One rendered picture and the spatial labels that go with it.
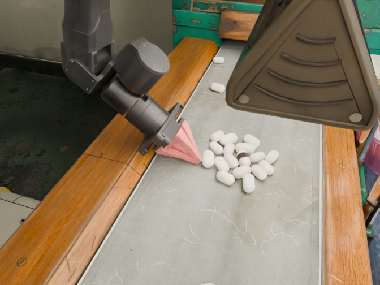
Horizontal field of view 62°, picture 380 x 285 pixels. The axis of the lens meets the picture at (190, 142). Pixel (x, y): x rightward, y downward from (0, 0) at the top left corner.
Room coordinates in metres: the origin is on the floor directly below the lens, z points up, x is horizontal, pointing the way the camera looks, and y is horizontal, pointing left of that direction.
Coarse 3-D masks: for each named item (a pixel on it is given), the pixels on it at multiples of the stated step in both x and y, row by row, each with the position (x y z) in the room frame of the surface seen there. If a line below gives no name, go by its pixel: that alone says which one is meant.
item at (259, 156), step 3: (252, 153) 0.43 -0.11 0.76; (255, 153) 0.43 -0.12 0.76; (258, 153) 0.43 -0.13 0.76; (261, 153) 0.43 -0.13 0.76; (249, 156) 0.43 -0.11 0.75; (252, 156) 0.43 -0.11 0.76; (255, 156) 0.43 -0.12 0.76; (258, 156) 0.43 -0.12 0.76; (261, 156) 0.43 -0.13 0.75; (264, 156) 0.43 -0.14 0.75; (252, 159) 0.42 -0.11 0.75; (255, 159) 0.42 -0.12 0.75; (258, 159) 0.42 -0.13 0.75; (261, 159) 0.43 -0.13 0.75; (252, 162) 0.42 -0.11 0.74; (255, 162) 0.42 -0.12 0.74
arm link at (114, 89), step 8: (112, 80) 0.45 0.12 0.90; (120, 80) 0.44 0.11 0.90; (104, 88) 0.47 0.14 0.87; (112, 88) 0.44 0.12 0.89; (120, 88) 0.44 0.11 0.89; (104, 96) 0.44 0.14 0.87; (112, 96) 0.44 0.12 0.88; (120, 96) 0.44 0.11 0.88; (128, 96) 0.44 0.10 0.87; (136, 96) 0.44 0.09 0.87; (112, 104) 0.44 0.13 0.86; (120, 104) 0.43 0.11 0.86; (128, 104) 0.43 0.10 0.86; (120, 112) 0.43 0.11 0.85
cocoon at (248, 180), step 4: (244, 176) 0.37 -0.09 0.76; (248, 176) 0.37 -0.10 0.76; (252, 176) 0.37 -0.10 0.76; (244, 180) 0.36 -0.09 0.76; (248, 180) 0.36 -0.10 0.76; (252, 180) 0.36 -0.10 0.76; (244, 184) 0.36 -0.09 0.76; (248, 184) 0.35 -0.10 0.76; (252, 184) 0.35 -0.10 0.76; (244, 188) 0.35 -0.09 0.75; (248, 188) 0.35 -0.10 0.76; (252, 188) 0.35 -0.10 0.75; (248, 192) 0.35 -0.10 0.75
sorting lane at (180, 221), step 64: (192, 128) 0.53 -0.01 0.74; (256, 128) 0.53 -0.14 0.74; (320, 128) 0.53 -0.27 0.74; (192, 192) 0.35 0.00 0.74; (256, 192) 0.35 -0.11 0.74; (320, 192) 0.35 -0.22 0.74; (128, 256) 0.24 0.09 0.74; (192, 256) 0.24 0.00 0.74; (256, 256) 0.24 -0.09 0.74; (320, 256) 0.24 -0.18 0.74
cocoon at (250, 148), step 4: (240, 144) 0.45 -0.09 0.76; (244, 144) 0.45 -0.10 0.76; (248, 144) 0.45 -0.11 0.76; (252, 144) 0.45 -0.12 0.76; (236, 148) 0.45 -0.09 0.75; (240, 148) 0.45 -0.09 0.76; (244, 148) 0.45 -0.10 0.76; (248, 148) 0.45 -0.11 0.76; (252, 148) 0.45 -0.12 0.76; (248, 152) 0.44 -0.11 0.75; (252, 152) 0.44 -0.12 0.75
